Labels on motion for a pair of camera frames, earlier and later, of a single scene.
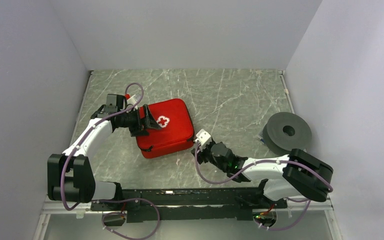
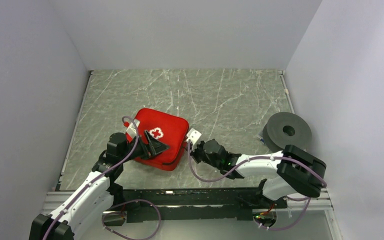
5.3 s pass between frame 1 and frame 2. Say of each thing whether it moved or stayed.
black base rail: stayed
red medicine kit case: moved
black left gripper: moved
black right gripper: stayed
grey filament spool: stayed
